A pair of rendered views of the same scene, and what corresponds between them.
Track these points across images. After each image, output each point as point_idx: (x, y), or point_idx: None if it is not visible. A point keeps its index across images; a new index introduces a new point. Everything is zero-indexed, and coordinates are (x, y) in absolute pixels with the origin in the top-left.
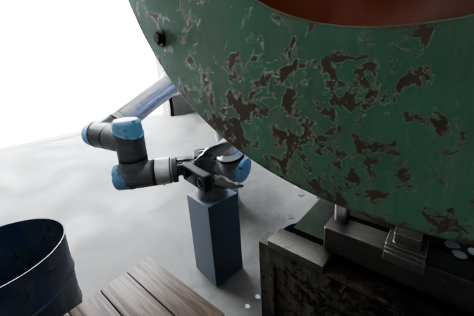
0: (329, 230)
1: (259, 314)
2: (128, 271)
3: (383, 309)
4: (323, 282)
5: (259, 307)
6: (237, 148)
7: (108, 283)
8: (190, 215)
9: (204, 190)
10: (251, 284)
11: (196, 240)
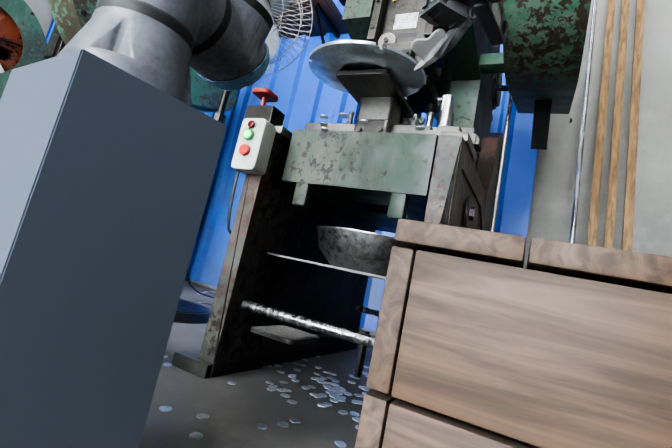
0: (461, 129)
1: (248, 442)
2: (518, 236)
3: (478, 181)
4: (472, 171)
5: (228, 439)
6: (588, 19)
7: (643, 253)
8: (49, 170)
9: (504, 38)
10: (147, 439)
11: (36, 326)
